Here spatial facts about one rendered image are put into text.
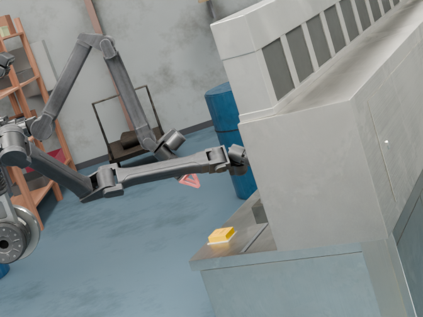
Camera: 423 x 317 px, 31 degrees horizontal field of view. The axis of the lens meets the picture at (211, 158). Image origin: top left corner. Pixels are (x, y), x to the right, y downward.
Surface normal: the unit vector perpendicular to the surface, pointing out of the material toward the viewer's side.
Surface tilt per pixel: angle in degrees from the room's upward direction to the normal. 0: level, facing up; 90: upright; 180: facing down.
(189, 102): 90
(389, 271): 90
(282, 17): 90
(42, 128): 90
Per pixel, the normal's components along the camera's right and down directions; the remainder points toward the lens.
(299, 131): -0.40, 0.33
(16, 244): 0.07, 0.21
